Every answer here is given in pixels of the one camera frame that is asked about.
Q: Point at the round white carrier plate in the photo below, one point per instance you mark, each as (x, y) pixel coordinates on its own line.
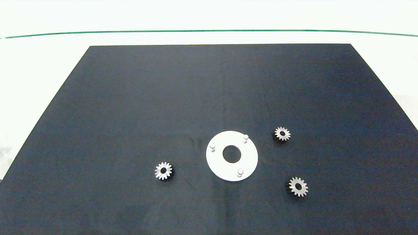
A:
(251, 157)

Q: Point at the small steel planetary gear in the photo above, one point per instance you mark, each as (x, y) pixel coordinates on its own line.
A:
(278, 134)
(303, 188)
(159, 172)

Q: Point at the dark rubber mat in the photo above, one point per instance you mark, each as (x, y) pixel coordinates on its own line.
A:
(130, 98)

